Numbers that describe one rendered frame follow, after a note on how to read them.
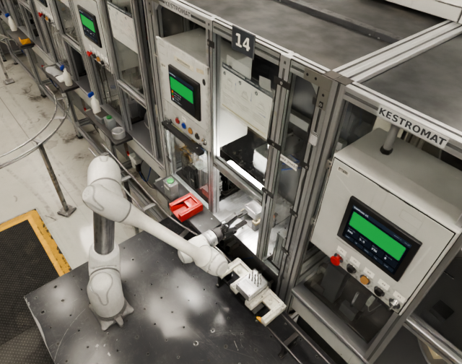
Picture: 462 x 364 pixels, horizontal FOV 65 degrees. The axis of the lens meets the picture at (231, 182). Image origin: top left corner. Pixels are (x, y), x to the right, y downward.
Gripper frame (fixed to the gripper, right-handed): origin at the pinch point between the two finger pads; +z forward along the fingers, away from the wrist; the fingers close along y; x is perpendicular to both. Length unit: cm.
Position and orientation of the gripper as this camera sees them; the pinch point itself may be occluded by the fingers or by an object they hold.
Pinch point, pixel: (242, 218)
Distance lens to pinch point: 203.6
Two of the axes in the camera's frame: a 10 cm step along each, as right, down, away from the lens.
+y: 0.2, -7.3, -6.8
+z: 7.7, -4.2, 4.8
